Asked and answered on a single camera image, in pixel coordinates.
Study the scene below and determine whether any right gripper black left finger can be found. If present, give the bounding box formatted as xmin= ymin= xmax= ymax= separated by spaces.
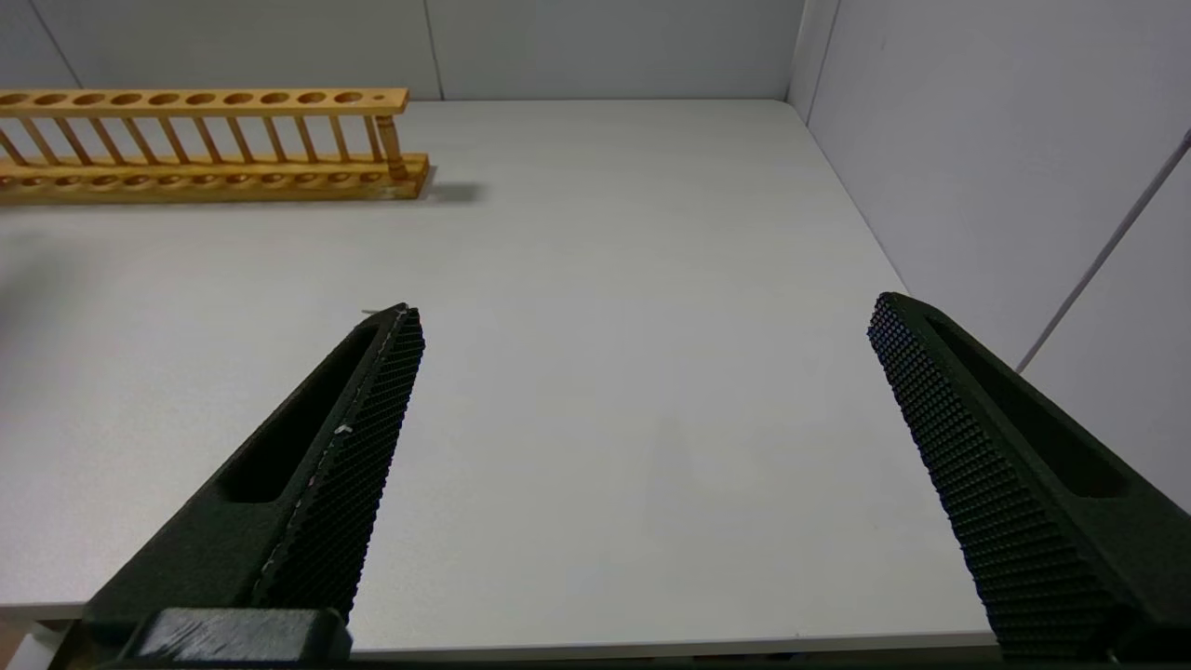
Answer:
xmin=56 ymin=302 xmax=427 ymax=670

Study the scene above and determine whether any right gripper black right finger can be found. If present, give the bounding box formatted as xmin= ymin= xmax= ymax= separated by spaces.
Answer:
xmin=867 ymin=291 xmax=1191 ymax=666

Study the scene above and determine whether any wooden test tube rack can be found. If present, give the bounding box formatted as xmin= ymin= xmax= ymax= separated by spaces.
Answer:
xmin=0 ymin=87 xmax=431 ymax=206

